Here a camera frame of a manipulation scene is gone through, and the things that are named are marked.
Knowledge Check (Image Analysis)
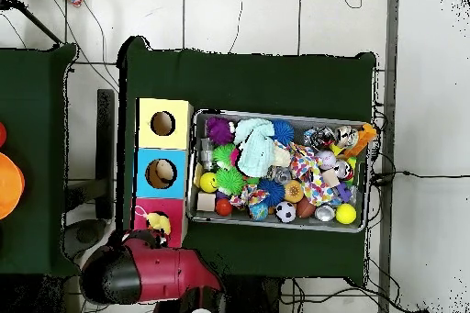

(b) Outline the yellow smiley ball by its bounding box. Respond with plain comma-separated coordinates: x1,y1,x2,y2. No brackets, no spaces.
199,172,219,195

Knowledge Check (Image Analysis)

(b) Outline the large orange round object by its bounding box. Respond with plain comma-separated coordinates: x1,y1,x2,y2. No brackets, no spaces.
0,151,26,221

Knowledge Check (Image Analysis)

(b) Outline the grey floor cable cover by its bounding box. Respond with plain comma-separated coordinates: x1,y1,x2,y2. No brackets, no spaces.
377,0,400,313

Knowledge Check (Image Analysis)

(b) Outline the cream fleece cloth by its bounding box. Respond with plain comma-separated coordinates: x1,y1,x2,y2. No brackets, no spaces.
273,141,292,168

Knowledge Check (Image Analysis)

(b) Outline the dark green table cloth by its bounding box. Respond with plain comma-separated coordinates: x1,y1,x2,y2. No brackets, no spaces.
114,35,377,288
0,43,84,278

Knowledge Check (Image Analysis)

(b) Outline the black panel stand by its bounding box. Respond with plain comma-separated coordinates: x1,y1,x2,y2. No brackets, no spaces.
63,88,116,220

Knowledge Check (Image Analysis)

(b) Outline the yellow tennis ball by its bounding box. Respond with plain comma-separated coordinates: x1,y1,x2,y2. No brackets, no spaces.
335,203,358,225

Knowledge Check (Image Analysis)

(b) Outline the wooden three-hole box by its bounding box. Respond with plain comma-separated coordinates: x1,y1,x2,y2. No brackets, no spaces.
129,97,195,249

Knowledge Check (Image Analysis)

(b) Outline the large blue spiky ball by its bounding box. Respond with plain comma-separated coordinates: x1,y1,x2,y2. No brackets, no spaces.
270,118,296,146

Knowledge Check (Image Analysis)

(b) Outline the black cable with plug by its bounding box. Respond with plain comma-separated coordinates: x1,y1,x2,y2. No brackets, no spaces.
369,169,470,186

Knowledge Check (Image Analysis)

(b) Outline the metal mesh bin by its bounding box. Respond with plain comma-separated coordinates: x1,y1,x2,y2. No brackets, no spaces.
185,108,369,234

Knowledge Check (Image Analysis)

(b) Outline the orange-red smooth ball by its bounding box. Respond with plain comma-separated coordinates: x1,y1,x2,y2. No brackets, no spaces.
215,198,234,218

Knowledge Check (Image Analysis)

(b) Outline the mint green muslin cloth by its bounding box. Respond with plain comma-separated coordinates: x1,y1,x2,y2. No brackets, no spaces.
233,117,276,178

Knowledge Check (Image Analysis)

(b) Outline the green spiky ball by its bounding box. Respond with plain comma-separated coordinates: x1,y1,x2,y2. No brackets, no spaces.
215,167,246,196

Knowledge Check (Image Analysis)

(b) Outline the white baseball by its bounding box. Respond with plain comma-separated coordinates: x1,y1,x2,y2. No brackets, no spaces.
316,150,338,171

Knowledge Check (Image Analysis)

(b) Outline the yellow duck plush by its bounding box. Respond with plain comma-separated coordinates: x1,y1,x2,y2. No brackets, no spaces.
134,205,173,236

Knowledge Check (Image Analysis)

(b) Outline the black and white soccer ball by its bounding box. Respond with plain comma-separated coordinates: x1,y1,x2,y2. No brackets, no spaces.
274,201,297,224

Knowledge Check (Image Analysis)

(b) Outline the purple spiky monster toy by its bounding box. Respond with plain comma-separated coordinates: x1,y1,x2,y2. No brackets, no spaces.
205,117,238,146

